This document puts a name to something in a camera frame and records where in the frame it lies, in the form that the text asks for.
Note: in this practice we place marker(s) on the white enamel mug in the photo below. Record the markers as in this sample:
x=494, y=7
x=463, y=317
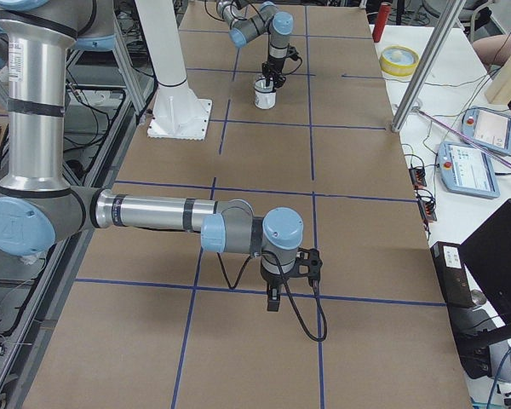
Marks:
x=265, y=97

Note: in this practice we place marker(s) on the yellow tape roll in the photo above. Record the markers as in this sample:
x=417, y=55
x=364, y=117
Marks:
x=399, y=61

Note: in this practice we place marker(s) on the red cardboard tube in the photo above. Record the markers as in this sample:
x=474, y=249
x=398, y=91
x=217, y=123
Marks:
x=381, y=21

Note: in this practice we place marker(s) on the black computer box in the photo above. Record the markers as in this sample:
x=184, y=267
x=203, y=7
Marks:
x=451, y=274

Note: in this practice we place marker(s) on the near teach pendant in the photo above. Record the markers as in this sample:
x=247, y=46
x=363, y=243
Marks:
x=466, y=170

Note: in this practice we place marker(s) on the teach pendant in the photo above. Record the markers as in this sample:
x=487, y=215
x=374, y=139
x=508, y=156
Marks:
x=466, y=170
x=488, y=128

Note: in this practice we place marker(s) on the far teach pendant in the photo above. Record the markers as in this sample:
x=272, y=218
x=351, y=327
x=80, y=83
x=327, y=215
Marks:
x=488, y=128

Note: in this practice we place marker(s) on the black monitor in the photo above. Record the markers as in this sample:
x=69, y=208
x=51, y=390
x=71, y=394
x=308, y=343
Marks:
x=487, y=255

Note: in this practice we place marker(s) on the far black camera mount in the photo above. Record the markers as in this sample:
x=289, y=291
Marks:
x=292, y=53

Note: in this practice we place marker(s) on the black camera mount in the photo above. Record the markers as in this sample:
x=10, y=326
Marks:
x=308, y=265
x=292, y=53

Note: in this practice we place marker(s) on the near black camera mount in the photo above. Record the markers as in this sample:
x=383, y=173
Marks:
x=308, y=265

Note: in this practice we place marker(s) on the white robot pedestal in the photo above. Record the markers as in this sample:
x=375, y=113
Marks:
x=177, y=112

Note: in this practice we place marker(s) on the aluminium frame post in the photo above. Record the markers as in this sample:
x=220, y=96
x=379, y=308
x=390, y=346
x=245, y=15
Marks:
x=429, y=55

